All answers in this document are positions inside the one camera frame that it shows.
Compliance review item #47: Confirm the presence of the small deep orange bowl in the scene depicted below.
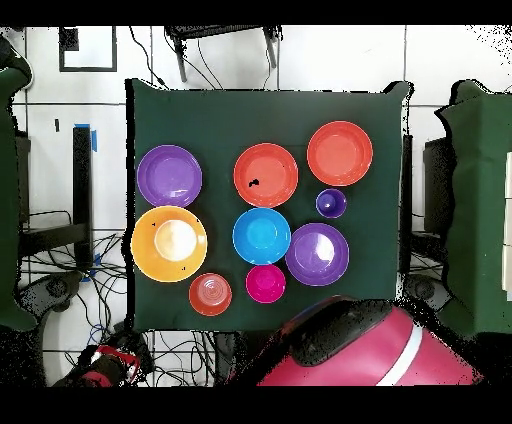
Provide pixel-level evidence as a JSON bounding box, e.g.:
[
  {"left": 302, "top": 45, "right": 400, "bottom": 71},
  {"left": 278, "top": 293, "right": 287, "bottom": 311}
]
[{"left": 188, "top": 272, "right": 234, "bottom": 318}]

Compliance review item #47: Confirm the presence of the pink plastic bowl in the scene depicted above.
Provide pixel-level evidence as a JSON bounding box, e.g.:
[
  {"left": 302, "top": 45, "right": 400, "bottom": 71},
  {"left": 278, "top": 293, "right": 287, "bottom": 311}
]
[{"left": 244, "top": 264, "right": 288, "bottom": 304}]

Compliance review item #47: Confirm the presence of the blue plastic bowl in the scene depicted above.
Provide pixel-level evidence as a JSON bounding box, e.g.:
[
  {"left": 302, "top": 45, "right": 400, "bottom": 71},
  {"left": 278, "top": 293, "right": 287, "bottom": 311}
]
[{"left": 232, "top": 207, "right": 292, "bottom": 266}]

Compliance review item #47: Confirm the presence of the purple plastic bowl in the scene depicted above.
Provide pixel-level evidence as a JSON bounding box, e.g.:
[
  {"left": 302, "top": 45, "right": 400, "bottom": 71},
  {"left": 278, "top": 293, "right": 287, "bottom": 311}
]
[
  {"left": 136, "top": 144, "right": 204, "bottom": 208},
  {"left": 284, "top": 222, "right": 350, "bottom": 288}
]

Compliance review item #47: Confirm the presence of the purple plastic cup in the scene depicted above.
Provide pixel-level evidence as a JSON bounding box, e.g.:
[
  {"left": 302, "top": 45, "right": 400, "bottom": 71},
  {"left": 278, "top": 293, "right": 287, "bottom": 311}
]
[{"left": 315, "top": 188, "right": 348, "bottom": 220}]

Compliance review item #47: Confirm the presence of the wide red-orange bowl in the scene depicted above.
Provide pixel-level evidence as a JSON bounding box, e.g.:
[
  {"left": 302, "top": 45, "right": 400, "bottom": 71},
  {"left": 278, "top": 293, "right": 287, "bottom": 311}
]
[
  {"left": 306, "top": 120, "right": 374, "bottom": 187},
  {"left": 233, "top": 142, "right": 300, "bottom": 210}
]

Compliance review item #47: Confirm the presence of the black power brick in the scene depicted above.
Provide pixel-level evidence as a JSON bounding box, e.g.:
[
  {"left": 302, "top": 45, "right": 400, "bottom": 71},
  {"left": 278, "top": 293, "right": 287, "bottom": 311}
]
[{"left": 112, "top": 321, "right": 149, "bottom": 349}]

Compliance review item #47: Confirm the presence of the large yellow-orange bowl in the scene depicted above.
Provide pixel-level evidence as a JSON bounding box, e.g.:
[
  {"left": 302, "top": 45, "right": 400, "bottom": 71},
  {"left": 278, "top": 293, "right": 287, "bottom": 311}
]
[{"left": 130, "top": 205, "right": 209, "bottom": 284}]

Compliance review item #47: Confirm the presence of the green cloth covered table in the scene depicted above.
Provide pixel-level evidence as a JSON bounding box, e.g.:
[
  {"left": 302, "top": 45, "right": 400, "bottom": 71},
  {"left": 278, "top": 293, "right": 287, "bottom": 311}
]
[
  {"left": 0, "top": 66, "right": 39, "bottom": 332},
  {"left": 434, "top": 78, "right": 512, "bottom": 336}
]

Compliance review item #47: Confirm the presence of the blue tape strip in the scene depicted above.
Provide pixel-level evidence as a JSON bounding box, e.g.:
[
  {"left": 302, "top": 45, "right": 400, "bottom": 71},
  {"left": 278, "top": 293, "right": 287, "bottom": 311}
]
[{"left": 74, "top": 122, "right": 98, "bottom": 153}]

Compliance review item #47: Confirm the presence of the dark green tablecloth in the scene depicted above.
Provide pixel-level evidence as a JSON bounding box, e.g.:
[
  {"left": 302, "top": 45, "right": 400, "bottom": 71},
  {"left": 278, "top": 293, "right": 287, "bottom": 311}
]
[{"left": 124, "top": 77, "right": 413, "bottom": 333}]

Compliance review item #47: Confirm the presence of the black metal chair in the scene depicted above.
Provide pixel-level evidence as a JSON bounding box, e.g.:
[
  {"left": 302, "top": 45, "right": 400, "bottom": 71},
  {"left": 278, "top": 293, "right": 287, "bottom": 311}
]
[{"left": 164, "top": 24, "right": 283, "bottom": 84}]

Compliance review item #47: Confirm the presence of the blue network cable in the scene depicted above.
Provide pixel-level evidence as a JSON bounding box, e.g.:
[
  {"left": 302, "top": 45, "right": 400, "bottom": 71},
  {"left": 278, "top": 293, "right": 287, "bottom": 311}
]
[{"left": 85, "top": 323, "right": 121, "bottom": 353}]

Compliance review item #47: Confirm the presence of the black table frame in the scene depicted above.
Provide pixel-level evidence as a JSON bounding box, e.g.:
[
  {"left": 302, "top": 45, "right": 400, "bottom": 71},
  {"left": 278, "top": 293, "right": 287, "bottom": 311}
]
[{"left": 17, "top": 125, "right": 95, "bottom": 273}]

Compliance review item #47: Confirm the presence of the black floor cable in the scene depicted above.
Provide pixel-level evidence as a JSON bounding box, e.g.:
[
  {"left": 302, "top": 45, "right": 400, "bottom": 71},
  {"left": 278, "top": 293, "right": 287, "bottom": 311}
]
[{"left": 128, "top": 25, "right": 169, "bottom": 89}]

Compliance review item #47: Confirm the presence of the black square frame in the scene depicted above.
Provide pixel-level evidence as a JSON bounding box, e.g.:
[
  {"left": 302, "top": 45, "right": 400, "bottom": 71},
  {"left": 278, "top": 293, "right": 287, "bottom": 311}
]
[{"left": 58, "top": 25, "right": 118, "bottom": 73}]

